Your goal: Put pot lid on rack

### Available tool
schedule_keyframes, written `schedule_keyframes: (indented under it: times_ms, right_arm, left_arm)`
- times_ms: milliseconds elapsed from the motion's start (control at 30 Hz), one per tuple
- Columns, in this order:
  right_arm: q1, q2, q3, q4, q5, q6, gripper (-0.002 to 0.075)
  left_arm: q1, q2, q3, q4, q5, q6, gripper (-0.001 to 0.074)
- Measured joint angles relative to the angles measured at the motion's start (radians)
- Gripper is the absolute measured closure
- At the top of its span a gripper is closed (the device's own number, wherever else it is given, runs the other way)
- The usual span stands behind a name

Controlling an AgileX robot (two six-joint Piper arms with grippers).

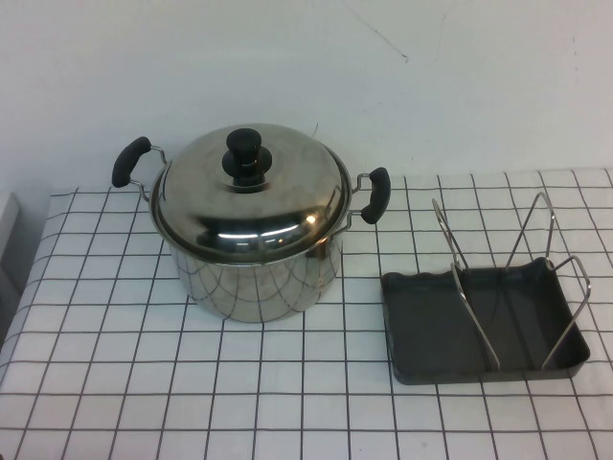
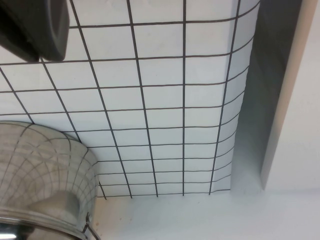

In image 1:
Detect steel pot lid black knob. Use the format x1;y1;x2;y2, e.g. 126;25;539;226
151;122;350;255

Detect metal wire lid rack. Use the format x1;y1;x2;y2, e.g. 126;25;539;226
432;192;591;373

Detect black plastic drip tray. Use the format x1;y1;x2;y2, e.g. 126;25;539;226
380;256;591;387

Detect stainless steel cooking pot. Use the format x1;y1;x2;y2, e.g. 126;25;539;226
110;136;392;325

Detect white black grid tablecloth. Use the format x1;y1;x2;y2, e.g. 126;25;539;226
0;165;613;460

